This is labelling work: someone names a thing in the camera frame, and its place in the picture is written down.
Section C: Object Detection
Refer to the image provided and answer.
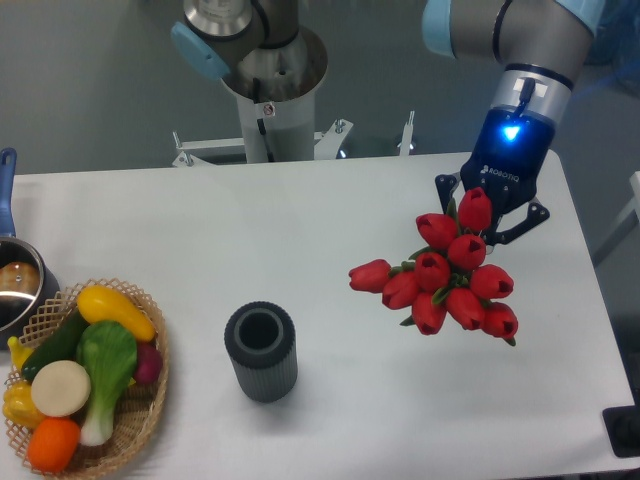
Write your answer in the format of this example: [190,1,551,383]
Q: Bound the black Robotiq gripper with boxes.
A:
[435,109,554,254]

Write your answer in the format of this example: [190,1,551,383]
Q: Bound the red tulip bouquet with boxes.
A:
[348,188,519,346]

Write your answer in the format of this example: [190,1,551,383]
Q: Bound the grey robot arm with blue caps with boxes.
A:
[421,1,605,246]

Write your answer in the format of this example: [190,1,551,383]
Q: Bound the dark grey ribbed vase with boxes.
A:
[224,301,298,403]

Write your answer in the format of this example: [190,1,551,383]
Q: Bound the black device at table edge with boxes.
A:
[602,406,639,458]

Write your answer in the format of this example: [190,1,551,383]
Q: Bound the yellow squash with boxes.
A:
[76,285,156,342]

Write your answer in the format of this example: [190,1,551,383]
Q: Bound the green bok choy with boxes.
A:
[76,320,137,447]

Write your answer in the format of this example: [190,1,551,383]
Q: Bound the woven wicker basket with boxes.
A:
[1,278,170,479]

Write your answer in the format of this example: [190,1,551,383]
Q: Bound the green cucumber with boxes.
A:
[21,309,89,383]

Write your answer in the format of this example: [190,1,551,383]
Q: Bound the beige round bun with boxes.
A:
[31,360,91,417]

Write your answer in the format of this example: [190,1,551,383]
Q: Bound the yellow banana tip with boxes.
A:
[7,336,34,371]

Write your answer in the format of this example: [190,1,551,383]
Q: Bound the orange fruit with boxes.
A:
[27,417,80,473]

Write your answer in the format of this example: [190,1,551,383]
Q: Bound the yellow bell pepper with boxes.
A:
[3,380,46,429]

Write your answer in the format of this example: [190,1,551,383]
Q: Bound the white frame at right edge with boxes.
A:
[592,171,640,267]

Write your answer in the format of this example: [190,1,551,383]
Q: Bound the white metal base frame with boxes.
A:
[171,110,416,168]

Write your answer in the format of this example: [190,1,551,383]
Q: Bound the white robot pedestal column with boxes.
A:
[235,92,315,164]

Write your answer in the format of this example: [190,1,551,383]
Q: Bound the blue handled saucepan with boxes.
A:
[1,147,59,351]

